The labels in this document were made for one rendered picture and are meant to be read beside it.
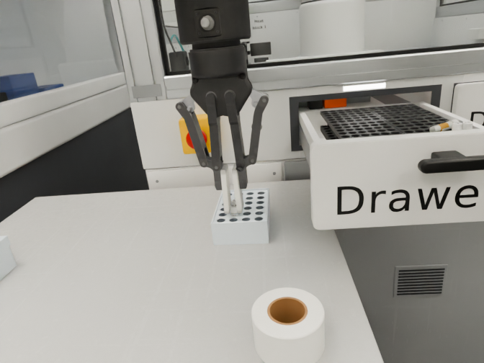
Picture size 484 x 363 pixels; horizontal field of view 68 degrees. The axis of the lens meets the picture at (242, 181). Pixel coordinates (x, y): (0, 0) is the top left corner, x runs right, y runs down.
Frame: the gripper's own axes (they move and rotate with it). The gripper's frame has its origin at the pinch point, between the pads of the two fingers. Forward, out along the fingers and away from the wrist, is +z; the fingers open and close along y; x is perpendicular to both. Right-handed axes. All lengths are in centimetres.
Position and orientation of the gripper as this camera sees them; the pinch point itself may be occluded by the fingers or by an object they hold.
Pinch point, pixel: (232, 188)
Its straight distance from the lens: 54.5
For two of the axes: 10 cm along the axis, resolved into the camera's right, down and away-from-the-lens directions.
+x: 0.9, -3.8, 9.2
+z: 0.9, 9.3, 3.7
